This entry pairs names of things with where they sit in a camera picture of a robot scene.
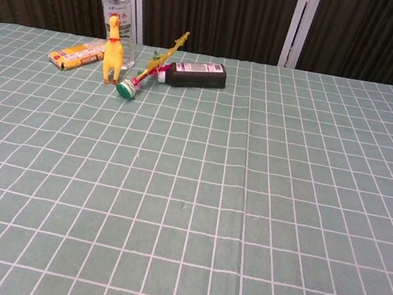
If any clear plastic water bottle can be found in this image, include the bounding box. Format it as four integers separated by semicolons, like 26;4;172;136
89;0;146;70

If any yellow rubber chicken toy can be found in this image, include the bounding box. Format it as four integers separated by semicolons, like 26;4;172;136
98;15;132;87

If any colourful plastic stick toy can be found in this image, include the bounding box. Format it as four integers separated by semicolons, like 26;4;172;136
114;21;191;109

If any green checked tablecloth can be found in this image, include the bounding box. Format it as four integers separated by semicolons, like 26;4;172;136
0;21;393;295

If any dark bottle with label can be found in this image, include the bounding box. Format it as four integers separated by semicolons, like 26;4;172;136
155;53;230;97

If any yellow snack package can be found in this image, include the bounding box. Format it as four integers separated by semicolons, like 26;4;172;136
45;31;109;78

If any white partition post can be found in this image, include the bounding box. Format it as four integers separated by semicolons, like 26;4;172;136
112;0;151;46
277;0;323;72

